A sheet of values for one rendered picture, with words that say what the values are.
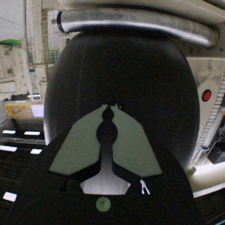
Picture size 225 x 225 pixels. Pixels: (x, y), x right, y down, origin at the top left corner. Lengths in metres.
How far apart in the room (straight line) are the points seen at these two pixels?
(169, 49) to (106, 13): 0.13
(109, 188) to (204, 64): 0.41
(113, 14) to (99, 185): 0.29
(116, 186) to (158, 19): 0.30
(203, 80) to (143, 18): 0.27
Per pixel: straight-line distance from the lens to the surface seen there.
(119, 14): 0.23
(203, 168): 1.05
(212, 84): 0.45
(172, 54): 0.21
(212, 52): 0.33
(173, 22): 0.26
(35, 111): 4.73
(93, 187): 0.20
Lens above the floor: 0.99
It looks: 25 degrees up
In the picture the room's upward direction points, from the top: 178 degrees counter-clockwise
